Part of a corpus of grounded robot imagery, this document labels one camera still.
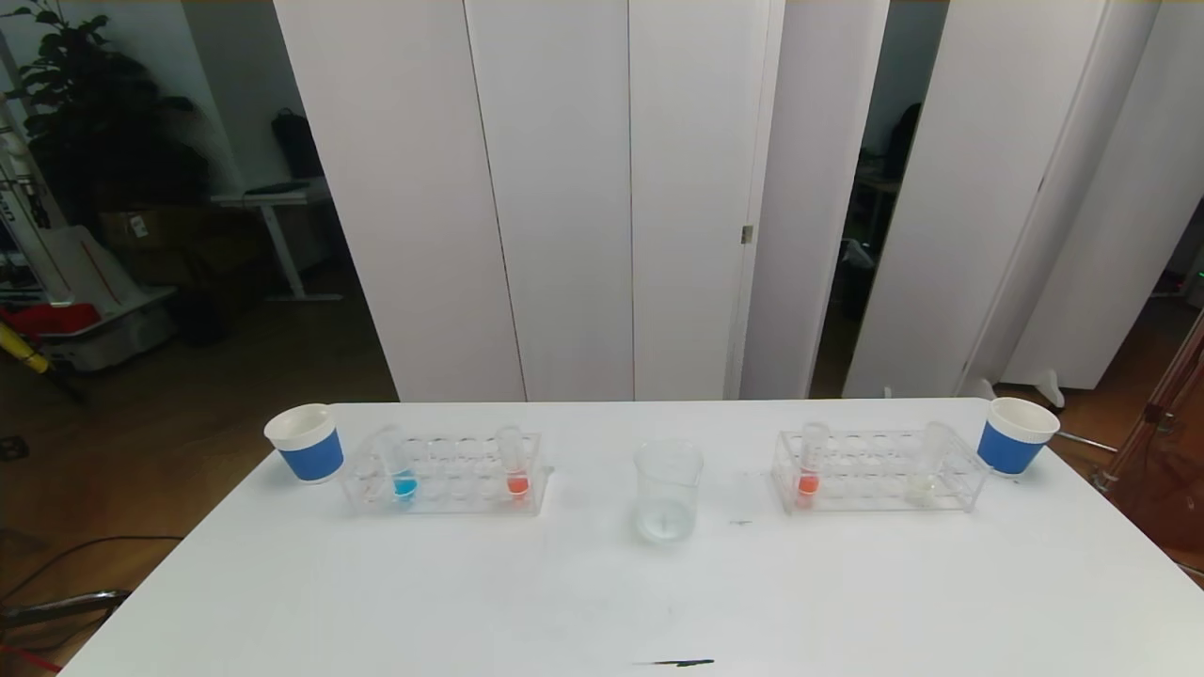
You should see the test tube with red pigment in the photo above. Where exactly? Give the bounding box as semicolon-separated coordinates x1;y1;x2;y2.
798;422;832;509
495;425;531;499

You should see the clear plastic beaker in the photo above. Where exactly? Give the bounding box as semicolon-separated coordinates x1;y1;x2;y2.
633;439;705;544

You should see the clear acrylic test tube rack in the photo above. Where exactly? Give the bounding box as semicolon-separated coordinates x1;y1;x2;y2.
341;432;554;517
771;430;990;514

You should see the test tube with blue pigment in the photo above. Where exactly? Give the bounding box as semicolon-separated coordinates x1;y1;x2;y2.
374;425;419;504

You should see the test tube with pale yellow pigment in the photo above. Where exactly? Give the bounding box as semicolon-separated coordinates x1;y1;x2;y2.
908;421;956;504

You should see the blue and white paper cup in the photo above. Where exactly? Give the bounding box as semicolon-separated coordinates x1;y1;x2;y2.
976;397;1061;478
263;403;345;484

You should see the black backpack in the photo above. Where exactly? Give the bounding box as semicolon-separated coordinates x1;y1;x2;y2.
271;107;324;181

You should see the brown cardboard box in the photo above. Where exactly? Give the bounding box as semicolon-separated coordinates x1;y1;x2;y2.
99;207;189;250

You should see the white machine with red line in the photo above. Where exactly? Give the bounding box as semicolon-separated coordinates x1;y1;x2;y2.
33;224;180;372

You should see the dark green potted plant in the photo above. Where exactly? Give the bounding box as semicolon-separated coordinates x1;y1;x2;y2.
5;0;213;227

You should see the yellow tool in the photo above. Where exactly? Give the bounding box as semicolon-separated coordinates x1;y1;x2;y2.
0;322;53;375

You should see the brown metal stand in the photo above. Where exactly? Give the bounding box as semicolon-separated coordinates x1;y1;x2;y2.
1091;310;1204;565

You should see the white robot column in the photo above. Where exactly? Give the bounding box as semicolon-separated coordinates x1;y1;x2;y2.
0;94;71;307

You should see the grey metal chair leg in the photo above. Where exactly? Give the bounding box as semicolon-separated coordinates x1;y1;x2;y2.
0;589;133;629

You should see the black floor cable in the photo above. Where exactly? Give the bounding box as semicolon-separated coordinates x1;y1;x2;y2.
0;534;184;603

